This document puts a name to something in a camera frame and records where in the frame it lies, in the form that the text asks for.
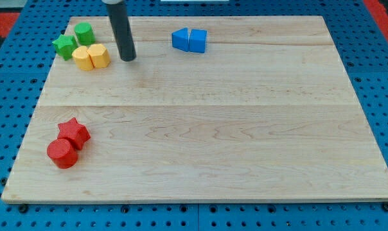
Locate green star block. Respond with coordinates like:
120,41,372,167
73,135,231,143
52,35,78,60

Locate green cylinder block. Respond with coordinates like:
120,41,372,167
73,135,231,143
74,22,95,46

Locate red star block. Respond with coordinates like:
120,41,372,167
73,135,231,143
57,117,91,150

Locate blue cube block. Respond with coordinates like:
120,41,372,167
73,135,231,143
189,29,207,53

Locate yellow hexagon block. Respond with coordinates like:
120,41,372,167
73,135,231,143
87,44,110,69

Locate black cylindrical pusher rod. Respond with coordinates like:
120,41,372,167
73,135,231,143
102,0,136,62

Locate red cylinder block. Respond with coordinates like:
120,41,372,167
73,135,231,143
47,139,78,169

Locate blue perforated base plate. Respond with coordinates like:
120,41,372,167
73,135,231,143
0,0,388,230

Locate wooden board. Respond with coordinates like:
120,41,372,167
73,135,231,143
2,16,388,204

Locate yellow half-round block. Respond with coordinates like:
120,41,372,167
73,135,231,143
71,46,94,71

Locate blue triangle block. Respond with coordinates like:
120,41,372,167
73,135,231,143
172,28,189,52

